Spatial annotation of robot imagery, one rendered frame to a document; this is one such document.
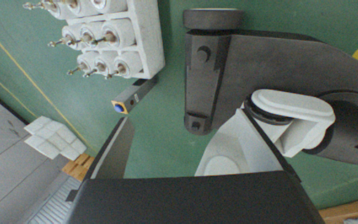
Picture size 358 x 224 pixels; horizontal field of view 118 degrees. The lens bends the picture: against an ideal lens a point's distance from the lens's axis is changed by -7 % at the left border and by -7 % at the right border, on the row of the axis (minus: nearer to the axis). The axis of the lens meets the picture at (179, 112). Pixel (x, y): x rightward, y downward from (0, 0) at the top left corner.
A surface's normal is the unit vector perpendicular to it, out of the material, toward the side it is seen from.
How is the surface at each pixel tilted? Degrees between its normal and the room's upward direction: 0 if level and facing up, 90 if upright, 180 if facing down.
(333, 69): 0
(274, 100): 90
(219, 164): 90
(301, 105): 90
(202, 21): 6
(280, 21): 0
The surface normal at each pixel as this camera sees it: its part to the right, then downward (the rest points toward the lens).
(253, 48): -0.33, 0.65
